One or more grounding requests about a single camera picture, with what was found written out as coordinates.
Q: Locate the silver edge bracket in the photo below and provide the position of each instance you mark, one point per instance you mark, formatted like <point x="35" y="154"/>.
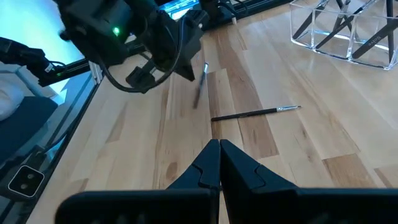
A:
<point x="95" y="72"/>

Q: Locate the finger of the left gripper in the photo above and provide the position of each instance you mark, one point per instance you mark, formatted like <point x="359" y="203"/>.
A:
<point x="141" y="77"/>
<point x="194" y="25"/>

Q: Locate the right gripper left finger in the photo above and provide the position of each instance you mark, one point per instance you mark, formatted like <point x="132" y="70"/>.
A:
<point x="205" y="174"/>

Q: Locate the medium black makeup brush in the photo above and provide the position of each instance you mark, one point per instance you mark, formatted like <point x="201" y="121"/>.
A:
<point x="334" y="33"/>

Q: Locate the black brush long silver ferrule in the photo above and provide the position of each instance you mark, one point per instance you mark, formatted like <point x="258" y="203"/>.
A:
<point x="248" y="113"/>

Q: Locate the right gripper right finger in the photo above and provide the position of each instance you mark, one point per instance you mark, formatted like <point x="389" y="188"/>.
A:
<point x="242" y="180"/>

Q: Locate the clear acrylic organizer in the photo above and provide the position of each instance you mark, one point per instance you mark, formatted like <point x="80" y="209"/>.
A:
<point x="311" y="40"/>

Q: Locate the slim brush silver ferrule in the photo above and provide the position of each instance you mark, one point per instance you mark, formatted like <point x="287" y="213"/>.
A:
<point x="374" y="42"/>

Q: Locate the thin black makeup brush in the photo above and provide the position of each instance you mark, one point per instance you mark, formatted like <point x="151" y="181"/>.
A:
<point x="390" y="31"/>
<point x="200" y="85"/>

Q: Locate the black square socket box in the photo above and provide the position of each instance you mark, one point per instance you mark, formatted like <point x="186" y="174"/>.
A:
<point x="25" y="180"/>

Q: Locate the slim black makeup brush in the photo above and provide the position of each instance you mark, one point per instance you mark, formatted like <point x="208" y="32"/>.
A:
<point x="308" y="23"/>

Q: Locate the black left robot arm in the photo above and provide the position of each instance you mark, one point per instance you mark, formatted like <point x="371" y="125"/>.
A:
<point x="93" y="28"/>

